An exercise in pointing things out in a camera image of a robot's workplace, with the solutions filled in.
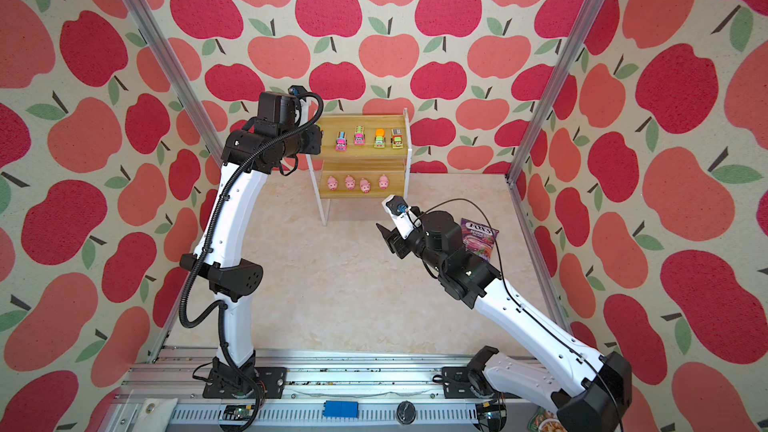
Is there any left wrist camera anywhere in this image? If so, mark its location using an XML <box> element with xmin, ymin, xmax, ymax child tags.
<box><xmin>253</xmin><ymin>92</ymin><xmax>301</xmax><ymax>137</ymax></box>

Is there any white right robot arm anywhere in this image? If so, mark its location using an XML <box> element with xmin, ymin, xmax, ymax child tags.
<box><xmin>378</xmin><ymin>196</ymin><xmax>632</xmax><ymax>431</ymax></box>

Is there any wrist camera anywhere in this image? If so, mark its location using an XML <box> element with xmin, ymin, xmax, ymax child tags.
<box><xmin>382</xmin><ymin>195</ymin><xmax>421</xmax><ymax>239</ymax></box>
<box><xmin>253</xmin><ymin>92</ymin><xmax>301</xmax><ymax>137</ymax></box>

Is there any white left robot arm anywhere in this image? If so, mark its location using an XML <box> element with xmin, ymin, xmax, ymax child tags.
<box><xmin>178</xmin><ymin>121</ymin><xmax>322</xmax><ymax>396</ymax></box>

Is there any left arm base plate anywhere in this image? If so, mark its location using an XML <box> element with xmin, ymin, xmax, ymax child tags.
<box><xmin>202</xmin><ymin>363</ymin><xmax>287</xmax><ymax>400</ymax></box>

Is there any right aluminium frame post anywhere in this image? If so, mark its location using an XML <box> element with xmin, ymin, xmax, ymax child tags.
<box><xmin>506</xmin><ymin>0</ymin><xmax>605</xmax><ymax>190</ymax></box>

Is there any black right camera cable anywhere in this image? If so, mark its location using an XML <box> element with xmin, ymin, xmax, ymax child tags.
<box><xmin>413</xmin><ymin>197</ymin><xmax>625</xmax><ymax>432</ymax></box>

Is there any pink green toy truck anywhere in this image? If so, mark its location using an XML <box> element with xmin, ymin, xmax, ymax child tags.
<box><xmin>353</xmin><ymin>125</ymin><xmax>366</xmax><ymax>146</ymax></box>

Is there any orange green toy car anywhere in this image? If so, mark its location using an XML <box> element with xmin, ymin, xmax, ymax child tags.
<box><xmin>374</xmin><ymin>129</ymin><xmax>386</xmax><ymax>149</ymax></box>

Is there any round metal knob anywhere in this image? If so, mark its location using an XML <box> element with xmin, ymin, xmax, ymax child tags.
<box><xmin>396</xmin><ymin>401</ymin><xmax>417</xmax><ymax>426</ymax></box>

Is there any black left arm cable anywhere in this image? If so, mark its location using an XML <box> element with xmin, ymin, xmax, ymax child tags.
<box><xmin>178</xmin><ymin>89</ymin><xmax>325</xmax><ymax>432</ymax></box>

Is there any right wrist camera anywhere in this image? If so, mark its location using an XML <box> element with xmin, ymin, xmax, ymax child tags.
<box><xmin>382</xmin><ymin>195</ymin><xmax>421</xmax><ymax>239</ymax></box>

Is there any blue block on rail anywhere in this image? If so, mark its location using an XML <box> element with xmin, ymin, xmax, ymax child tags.
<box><xmin>323</xmin><ymin>400</ymin><xmax>359</xmax><ymax>419</ymax></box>

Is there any pink toy car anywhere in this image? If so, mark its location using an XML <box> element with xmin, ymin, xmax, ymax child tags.
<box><xmin>335</xmin><ymin>131</ymin><xmax>348</xmax><ymax>152</ymax></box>

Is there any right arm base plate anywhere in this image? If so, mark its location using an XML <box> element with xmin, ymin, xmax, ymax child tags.
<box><xmin>432</xmin><ymin>366</ymin><xmax>497</xmax><ymax>400</ymax></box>

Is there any purple candy bag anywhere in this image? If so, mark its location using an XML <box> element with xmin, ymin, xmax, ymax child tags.
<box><xmin>461</xmin><ymin>218</ymin><xmax>499</xmax><ymax>261</ymax></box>

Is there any green snack packet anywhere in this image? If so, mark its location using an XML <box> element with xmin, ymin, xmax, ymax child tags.
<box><xmin>526</xmin><ymin>407</ymin><xmax>559</xmax><ymax>432</ymax></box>

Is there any left aluminium frame post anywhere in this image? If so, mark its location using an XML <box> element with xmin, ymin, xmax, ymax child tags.
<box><xmin>122</xmin><ymin>0</ymin><xmax>223</xmax><ymax>168</ymax></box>

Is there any aluminium front rail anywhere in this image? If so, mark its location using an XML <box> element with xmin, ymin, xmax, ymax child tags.
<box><xmin>93</xmin><ymin>347</ymin><xmax>540</xmax><ymax>431</ymax></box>

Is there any wooden two-tier shelf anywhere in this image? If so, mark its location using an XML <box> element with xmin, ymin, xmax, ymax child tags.
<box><xmin>306</xmin><ymin>109</ymin><xmax>413</xmax><ymax>225</ymax></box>

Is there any aluminium frame post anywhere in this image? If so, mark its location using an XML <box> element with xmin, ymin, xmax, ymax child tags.
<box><xmin>122</xmin><ymin>0</ymin><xmax>223</xmax><ymax>168</ymax></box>
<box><xmin>506</xmin><ymin>0</ymin><xmax>605</xmax><ymax>190</ymax></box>

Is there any multicolour toy car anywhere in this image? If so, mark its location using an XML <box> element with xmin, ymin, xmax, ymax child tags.
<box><xmin>390</xmin><ymin>128</ymin><xmax>404</xmax><ymax>149</ymax></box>

